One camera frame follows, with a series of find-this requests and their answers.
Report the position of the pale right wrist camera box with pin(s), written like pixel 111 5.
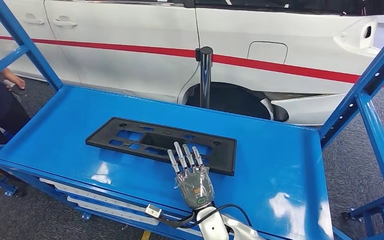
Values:
pixel 153 211

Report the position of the blue metal shelf rack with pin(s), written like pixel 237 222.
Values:
pixel 62 132

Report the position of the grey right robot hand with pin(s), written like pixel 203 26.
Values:
pixel 195 188

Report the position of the chrome stanchion post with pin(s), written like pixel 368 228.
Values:
pixel 205 82

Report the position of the black plastic panel part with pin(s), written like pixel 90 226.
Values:
pixel 225 159

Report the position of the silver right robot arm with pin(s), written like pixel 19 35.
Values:
pixel 212 225

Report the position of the black handheld device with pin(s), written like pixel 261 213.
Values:
pixel 19 91

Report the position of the person's hand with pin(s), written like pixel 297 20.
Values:
pixel 13 80

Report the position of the white car red stripe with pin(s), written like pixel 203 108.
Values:
pixel 129 66

